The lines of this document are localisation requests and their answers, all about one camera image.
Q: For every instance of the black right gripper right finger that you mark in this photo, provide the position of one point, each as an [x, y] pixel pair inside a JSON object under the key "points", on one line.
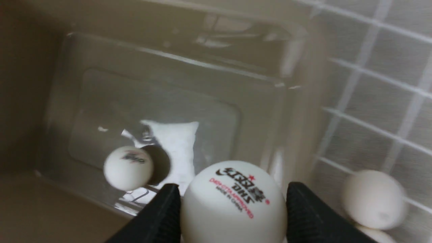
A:
{"points": [[310, 220]]}

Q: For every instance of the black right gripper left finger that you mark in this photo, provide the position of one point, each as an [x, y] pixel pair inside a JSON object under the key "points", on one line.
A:
{"points": [[157, 222]]}

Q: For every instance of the white printed ping-pong ball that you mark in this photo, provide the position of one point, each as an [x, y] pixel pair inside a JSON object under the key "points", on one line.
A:
{"points": [[233, 202], [128, 168]]}

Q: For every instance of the olive plastic bin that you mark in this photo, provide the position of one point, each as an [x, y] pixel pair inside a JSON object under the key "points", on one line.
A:
{"points": [[237, 79]]}

